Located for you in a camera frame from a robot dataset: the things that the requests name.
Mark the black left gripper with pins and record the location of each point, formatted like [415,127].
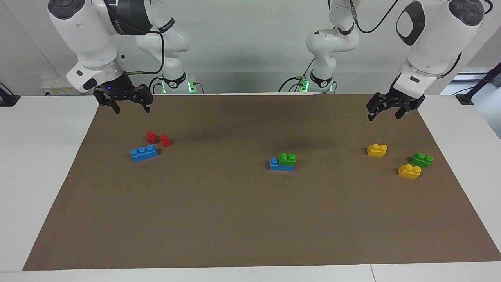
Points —
[395,100]

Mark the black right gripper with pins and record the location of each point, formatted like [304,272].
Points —
[125,92]

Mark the green two-stud toy block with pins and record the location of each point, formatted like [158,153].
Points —
[421,160]
[288,159]

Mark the blue three-stud toy block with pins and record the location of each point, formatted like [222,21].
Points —
[144,152]
[277,166]

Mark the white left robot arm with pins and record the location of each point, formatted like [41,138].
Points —
[430,47]

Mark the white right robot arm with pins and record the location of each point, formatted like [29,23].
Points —
[88,37]

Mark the red small toy block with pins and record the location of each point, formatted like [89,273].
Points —
[152,138]
[166,141]

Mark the yellow two-stud toy block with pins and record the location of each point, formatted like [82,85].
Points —
[409,172]
[376,150]

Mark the white power box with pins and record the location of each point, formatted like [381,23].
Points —
[54,85]

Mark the black stand pole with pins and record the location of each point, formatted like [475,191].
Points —
[475,88]

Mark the black table clamp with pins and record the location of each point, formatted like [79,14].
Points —
[8,100]

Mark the brown table mat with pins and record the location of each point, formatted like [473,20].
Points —
[235,219]

